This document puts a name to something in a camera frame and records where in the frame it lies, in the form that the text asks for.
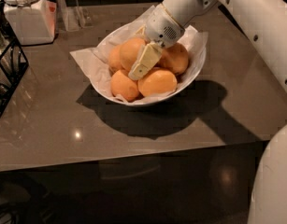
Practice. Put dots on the clear acrylic stand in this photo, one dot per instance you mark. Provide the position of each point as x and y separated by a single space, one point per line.
74 18

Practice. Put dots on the white paper liner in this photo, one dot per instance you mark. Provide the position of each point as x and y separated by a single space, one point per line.
93 64

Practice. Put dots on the black wire rack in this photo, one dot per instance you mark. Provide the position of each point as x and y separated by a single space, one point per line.
13 62

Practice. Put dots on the orange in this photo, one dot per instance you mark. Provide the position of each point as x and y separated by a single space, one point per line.
157 81
175 59
114 59
129 51
121 84

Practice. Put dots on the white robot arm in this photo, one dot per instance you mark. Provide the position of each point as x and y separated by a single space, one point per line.
264 23

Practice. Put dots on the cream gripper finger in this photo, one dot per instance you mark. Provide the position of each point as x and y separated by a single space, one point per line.
140 33
148 56

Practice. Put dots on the white lidded canister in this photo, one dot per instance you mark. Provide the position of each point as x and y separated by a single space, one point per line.
32 21

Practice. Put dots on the white ceramic bowl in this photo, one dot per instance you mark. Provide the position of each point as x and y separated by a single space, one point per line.
196 69

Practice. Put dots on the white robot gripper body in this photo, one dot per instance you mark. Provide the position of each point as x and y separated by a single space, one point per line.
162 27

